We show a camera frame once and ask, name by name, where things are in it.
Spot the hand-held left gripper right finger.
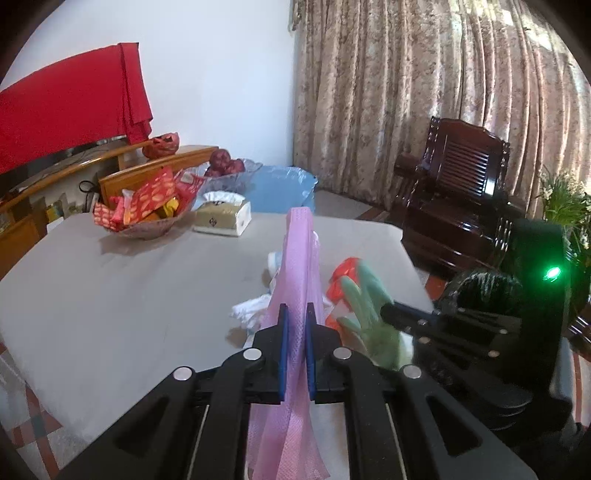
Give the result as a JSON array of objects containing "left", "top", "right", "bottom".
[{"left": 306, "top": 302, "right": 541, "bottom": 480}]

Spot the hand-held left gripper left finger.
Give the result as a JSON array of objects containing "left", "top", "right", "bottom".
[{"left": 55, "top": 305, "right": 290, "bottom": 480}]

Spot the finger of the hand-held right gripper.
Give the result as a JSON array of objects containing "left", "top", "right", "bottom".
[
  {"left": 411, "top": 333, "right": 546, "bottom": 408},
  {"left": 379, "top": 301, "right": 525, "bottom": 346}
]

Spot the green rubber glove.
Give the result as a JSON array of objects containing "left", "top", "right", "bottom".
[{"left": 336, "top": 259, "right": 414, "bottom": 371}]

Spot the white tissue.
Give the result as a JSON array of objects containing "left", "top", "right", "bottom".
[{"left": 230, "top": 294, "right": 274, "bottom": 331}]

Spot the orange mesh net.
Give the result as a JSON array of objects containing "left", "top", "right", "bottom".
[{"left": 325, "top": 257, "right": 371, "bottom": 329}]

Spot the blue and white packet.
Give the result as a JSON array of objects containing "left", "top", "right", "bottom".
[{"left": 267, "top": 250, "right": 290, "bottom": 288}]

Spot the pink mesh bag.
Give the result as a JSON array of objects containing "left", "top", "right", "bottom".
[{"left": 247, "top": 207, "right": 331, "bottom": 480}]

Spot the flowering green plant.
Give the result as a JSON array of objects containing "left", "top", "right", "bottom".
[{"left": 537, "top": 168, "right": 591, "bottom": 254}]

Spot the dark wooden armchair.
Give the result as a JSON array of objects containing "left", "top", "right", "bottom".
[{"left": 393, "top": 116, "right": 528, "bottom": 278}]

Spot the tissue box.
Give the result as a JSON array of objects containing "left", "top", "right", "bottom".
[{"left": 192, "top": 191, "right": 253, "bottom": 239}]

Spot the grey tablecloth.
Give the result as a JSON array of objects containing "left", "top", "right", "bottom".
[{"left": 0, "top": 210, "right": 435, "bottom": 472}]

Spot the blue tablecloth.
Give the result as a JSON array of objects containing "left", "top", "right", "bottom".
[{"left": 248, "top": 164, "right": 319, "bottom": 216}]

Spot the glass fruit bowl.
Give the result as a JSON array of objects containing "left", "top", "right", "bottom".
[{"left": 198, "top": 158, "right": 264, "bottom": 195}]

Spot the glass snack bowl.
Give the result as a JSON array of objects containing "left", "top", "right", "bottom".
[{"left": 105, "top": 209, "right": 195, "bottom": 241}]

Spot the pile of red snack packets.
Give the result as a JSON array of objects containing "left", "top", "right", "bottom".
[{"left": 93, "top": 166, "right": 208, "bottom": 230}]

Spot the floral patterned curtain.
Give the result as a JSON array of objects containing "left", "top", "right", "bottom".
[{"left": 291, "top": 0, "right": 591, "bottom": 219}]

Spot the wooden television cabinet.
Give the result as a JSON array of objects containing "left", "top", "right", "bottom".
[{"left": 0, "top": 138, "right": 221, "bottom": 282}]

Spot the red plastic bag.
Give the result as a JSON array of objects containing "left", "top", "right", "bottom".
[{"left": 141, "top": 132, "right": 181, "bottom": 160}]

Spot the black television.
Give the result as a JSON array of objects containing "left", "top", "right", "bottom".
[{"left": 0, "top": 135, "right": 130, "bottom": 198}]

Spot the red cloth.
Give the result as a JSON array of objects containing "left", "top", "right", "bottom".
[{"left": 0, "top": 42, "right": 154, "bottom": 176}]

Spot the black cable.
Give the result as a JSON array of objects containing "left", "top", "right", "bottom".
[{"left": 78, "top": 179, "right": 101, "bottom": 210}]

